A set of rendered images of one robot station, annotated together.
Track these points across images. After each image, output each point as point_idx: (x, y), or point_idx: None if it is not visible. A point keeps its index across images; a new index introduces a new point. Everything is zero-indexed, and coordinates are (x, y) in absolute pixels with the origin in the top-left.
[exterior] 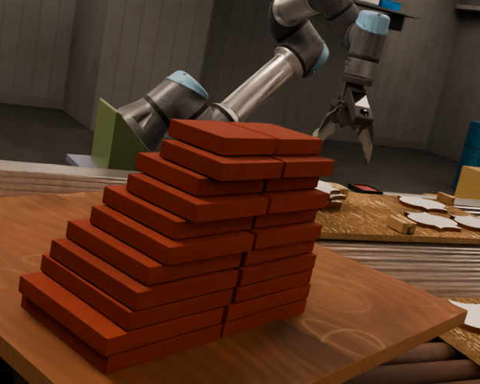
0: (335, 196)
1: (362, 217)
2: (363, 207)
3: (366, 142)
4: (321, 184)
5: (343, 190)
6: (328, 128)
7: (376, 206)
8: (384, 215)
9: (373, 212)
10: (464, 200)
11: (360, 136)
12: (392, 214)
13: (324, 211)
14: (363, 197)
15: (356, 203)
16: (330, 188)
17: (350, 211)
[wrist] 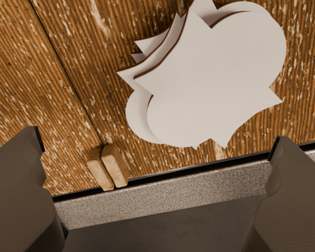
0: (151, 53)
1: (84, 0)
2: (63, 101)
3: None
4: (176, 113)
5: (98, 159)
6: None
7: (30, 122)
8: (17, 60)
9: (44, 67)
10: None
11: (39, 214)
12: None
13: (184, 9)
14: (53, 171)
15: (75, 123)
16: (164, 76)
17: (105, 49)
